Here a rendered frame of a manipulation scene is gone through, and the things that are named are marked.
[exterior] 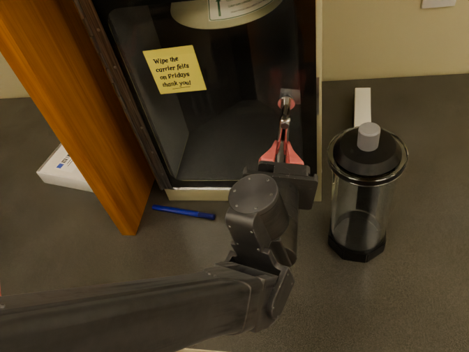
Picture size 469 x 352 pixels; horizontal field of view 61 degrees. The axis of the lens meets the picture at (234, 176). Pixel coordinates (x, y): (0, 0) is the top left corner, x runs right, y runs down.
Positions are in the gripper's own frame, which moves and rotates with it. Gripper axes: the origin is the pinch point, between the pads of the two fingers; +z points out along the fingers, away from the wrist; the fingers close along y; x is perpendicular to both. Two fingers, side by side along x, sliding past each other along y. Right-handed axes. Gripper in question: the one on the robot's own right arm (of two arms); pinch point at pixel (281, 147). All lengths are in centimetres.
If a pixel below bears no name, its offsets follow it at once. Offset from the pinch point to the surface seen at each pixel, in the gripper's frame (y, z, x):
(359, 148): -10.3, -3.9, -4.9
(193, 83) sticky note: 14.2, 4.1, -7.5
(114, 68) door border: 26.0, 3.9, -9.1
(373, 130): -11.5, -3.6, -8.2
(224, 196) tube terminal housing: 10.1, 5.8, 21.1
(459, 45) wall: -41, 49, 7
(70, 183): 46, 9, 26
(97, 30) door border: 27.2, 3.8, -15.1
